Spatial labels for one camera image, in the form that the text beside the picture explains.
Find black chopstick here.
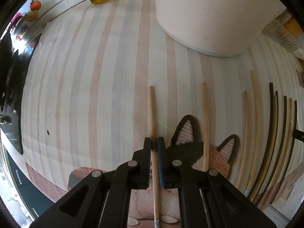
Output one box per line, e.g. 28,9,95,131
256,96,288,206
281,100,297,181
248,82,275,202

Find brown bamboo chopstick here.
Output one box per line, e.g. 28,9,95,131
250,92,279,202
270,96,293,199

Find clear plastic storage rack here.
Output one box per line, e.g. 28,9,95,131
261,19,301,52

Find striped cat placemat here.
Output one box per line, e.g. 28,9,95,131
21,0,303,220

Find cream cylindrical utensil holder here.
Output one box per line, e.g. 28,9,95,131
155,0,286,57

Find black induction cooktop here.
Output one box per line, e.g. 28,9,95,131
1,33,42,154

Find orange fruit wall sticker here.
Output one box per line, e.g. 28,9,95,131
30,0,42,11

